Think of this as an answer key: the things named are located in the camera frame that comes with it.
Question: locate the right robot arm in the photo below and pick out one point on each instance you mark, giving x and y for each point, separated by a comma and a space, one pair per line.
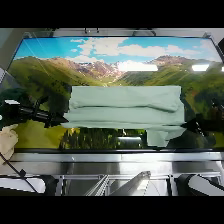
209, 126

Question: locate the dark green garment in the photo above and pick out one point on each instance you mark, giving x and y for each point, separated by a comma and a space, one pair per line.
20, 94

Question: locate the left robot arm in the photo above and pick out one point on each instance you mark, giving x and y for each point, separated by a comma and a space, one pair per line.
20, 112

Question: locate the cream garment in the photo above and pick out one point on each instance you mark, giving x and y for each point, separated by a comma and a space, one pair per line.
8, 141

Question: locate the pale green shirt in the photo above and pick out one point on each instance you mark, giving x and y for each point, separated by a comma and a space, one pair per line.
126, 106

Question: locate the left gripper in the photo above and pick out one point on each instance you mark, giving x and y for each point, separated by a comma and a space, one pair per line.
49, 119

